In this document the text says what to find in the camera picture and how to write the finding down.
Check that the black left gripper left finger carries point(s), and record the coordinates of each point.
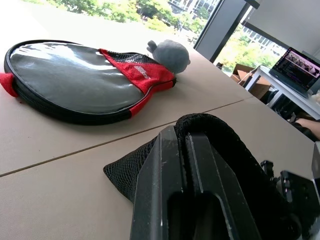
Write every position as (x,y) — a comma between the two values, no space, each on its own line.
(152,185)

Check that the brown cardboard box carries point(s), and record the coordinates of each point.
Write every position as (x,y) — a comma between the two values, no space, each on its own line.
(252,80)

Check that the open laptop computer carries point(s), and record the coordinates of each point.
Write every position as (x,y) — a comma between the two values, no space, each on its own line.
(297,68)

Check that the seated person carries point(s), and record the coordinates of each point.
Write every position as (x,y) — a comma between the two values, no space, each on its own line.
(308,126)

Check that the dark window frame pillar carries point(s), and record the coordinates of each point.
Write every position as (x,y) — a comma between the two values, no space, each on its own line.
(220,27)

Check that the white side table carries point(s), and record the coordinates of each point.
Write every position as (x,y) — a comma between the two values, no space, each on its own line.
(280,82)

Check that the grey plush toy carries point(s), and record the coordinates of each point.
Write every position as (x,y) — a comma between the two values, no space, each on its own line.
(171,56)

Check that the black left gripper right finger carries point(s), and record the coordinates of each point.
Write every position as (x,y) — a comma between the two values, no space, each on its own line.
(215,175)

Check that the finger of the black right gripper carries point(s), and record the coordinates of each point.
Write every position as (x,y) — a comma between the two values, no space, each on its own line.
(267,167)
(297,185)

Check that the black red paddle case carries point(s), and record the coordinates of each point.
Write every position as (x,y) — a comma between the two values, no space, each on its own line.
(67,80)

